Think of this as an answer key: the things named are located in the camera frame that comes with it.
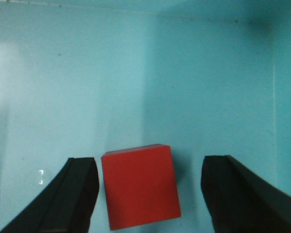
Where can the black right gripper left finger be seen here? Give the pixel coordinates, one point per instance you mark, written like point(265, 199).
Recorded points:
point(65, 205)

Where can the light cyan plastic tub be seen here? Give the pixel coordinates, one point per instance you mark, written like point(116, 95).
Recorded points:
point(79, 78)

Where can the red cube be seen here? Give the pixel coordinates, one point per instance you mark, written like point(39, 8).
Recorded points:
point(140, 186)

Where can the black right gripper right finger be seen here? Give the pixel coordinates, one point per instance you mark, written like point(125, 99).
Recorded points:
point(240, 201)

